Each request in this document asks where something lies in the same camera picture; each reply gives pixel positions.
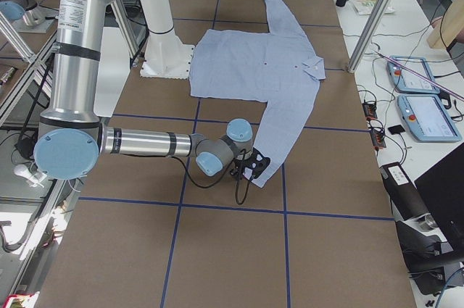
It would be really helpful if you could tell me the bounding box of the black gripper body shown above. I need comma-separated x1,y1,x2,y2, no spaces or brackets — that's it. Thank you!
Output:
237,148,270,179

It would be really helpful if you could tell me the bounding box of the light blue striped shirt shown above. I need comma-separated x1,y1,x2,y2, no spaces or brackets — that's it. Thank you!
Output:
189,0,326,188

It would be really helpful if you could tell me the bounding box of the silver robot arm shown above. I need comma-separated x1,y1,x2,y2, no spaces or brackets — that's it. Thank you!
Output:
33,0,270,180

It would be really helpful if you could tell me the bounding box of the upper blue teach pendant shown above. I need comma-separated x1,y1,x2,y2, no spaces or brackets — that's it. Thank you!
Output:
387,56,441,95

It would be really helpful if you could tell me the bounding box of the blue teach pendant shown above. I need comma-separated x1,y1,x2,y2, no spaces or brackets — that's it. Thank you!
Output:
397,94,462,142
387,56,441,95

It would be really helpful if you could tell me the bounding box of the lower blue teach pendant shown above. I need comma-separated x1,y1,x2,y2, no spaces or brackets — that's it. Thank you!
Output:
397,94,462,142

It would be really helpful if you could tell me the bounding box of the black monitor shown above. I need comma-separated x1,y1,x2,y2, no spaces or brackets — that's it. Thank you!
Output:
415,145,463,249

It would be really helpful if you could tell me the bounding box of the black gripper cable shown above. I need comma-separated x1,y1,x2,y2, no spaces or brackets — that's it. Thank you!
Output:
173,155,254,206

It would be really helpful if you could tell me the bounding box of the aluminium frame post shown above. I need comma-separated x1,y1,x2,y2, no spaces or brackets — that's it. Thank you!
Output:
347,0,391,73

